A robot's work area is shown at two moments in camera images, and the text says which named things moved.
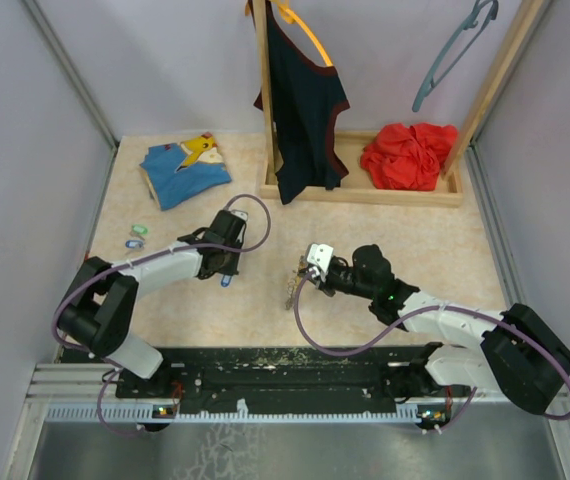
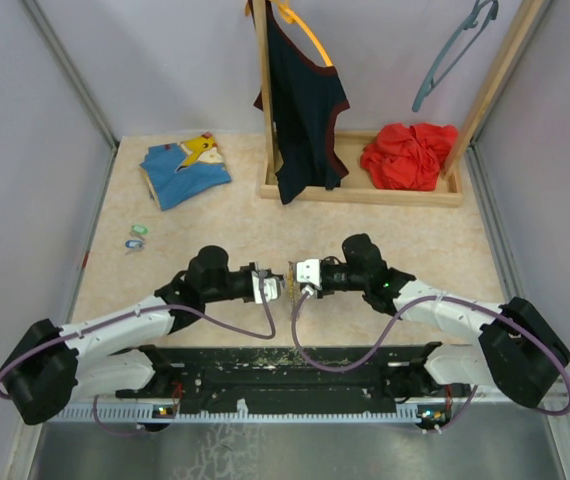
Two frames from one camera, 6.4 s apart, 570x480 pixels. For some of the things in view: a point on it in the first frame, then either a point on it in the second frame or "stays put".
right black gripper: x=324 y=286 stays put
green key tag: x=139 y=228 stays put
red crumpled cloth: x=408 y=156 stays put
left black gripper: x=231 y=268 -> x=248 y=270
